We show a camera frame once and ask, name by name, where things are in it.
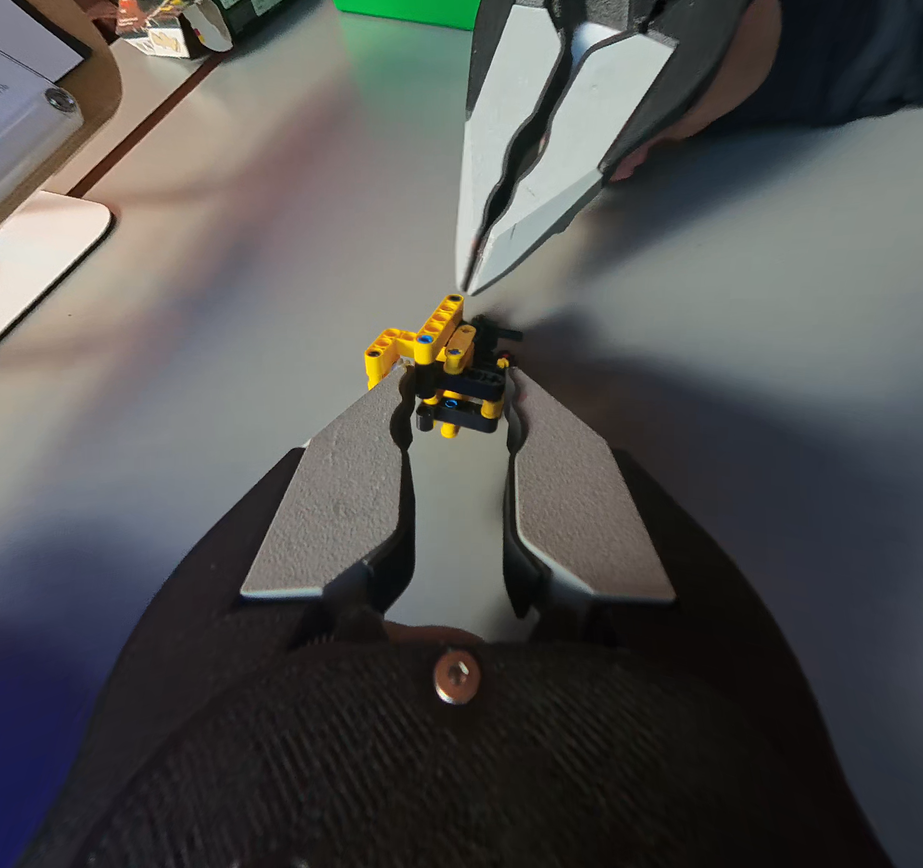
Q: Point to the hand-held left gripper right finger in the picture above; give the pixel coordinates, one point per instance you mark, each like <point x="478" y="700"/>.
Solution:
<point x="584" y="507"/>

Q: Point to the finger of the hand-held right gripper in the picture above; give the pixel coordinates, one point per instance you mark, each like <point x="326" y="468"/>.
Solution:
<point x="505" y="110"/>
<point x="598" y="118"/>

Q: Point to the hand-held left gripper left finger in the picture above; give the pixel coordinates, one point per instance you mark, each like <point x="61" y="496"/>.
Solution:
<point x="332" y="500"/>

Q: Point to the yellow and black lego assembly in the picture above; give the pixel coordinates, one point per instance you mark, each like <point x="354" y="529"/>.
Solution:
<point x="432" y="334"/>

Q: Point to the person's right forearm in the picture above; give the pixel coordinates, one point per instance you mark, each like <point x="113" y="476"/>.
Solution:
<point x="851" y="31"/>

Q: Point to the person's right hand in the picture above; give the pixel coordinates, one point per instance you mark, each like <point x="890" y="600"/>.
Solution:
<point x="743" y="67"/>

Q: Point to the white flat stand base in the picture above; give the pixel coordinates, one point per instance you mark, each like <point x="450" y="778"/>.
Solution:
<point x="43" y="247"/>

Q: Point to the rounded wooden board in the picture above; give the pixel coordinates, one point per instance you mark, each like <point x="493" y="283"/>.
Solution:
<point x="101" y="89"/>

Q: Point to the silver bracket with screw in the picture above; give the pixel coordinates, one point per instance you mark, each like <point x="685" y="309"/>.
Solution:
<point x="29" y="139"/>

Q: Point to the white panel with black frame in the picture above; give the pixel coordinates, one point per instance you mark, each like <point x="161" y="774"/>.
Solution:
<point x="29" y="38"/>

